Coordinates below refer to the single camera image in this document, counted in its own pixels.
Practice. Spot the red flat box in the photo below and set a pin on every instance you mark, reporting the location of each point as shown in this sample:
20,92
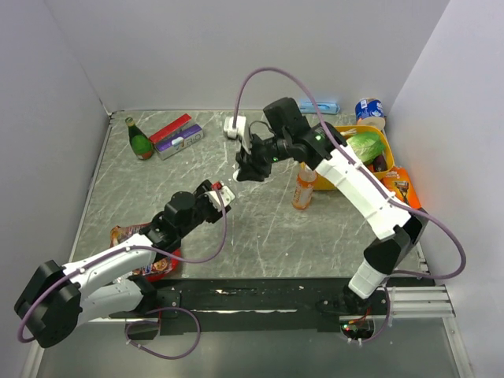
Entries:
172,128

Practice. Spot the blue tissue pack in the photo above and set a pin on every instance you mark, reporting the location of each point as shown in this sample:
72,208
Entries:
329,108

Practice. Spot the red snack bag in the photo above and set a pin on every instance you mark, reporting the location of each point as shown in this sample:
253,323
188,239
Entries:
153,272

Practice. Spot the orange tea bottle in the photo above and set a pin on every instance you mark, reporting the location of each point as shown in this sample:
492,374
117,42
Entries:
304,187

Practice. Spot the purple silver box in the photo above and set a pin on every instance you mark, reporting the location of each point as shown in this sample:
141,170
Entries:
181,141

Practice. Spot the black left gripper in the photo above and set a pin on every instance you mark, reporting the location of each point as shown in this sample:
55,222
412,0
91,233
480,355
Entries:
201,193

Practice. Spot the green cabbage toy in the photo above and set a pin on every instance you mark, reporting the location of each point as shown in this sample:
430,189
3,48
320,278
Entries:
367,146

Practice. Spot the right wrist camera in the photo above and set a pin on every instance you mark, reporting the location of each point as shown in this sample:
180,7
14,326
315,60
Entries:
237,128

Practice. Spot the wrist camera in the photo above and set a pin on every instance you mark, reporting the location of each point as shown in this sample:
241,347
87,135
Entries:
237,128
220,195

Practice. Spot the orange razor package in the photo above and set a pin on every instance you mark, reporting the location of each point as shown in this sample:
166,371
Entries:
398,181

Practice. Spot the yellow plastic basket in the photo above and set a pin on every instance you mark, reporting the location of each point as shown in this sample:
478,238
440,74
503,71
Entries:
341,134

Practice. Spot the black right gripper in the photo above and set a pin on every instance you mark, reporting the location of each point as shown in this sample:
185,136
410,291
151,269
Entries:
250,168

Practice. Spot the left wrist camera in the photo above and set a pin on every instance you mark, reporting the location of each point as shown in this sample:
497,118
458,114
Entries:
220,195

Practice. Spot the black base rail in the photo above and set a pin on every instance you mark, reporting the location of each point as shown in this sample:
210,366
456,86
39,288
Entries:
258,304

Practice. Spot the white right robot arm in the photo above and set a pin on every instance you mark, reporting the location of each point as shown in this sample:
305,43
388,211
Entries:
397,228

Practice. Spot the blue white can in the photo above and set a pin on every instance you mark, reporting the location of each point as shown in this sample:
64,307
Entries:
370,111

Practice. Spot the purple eggplant toy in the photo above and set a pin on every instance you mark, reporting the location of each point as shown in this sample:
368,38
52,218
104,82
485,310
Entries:
379,164

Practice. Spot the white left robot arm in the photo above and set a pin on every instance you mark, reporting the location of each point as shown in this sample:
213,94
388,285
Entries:
59,298

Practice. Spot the green glass bottle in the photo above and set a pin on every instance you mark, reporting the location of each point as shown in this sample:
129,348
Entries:
141,146

